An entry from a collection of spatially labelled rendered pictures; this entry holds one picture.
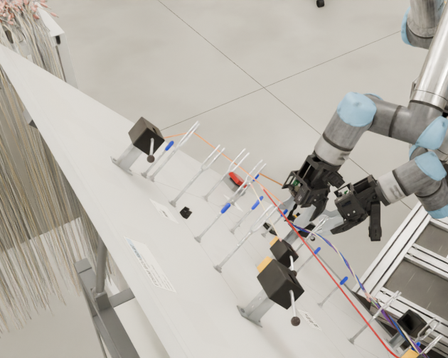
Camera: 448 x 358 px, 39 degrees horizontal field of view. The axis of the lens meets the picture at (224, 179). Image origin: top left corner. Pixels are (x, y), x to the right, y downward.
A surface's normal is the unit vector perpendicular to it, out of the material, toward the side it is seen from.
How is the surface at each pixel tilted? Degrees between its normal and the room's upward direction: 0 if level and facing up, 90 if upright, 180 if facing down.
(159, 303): 52
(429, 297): 0
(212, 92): 0
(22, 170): 90
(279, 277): 42
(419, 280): 0
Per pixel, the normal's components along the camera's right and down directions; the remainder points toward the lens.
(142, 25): -0.04, -0.73
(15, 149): 0.53, 0.57
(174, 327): 0.65, -0.74
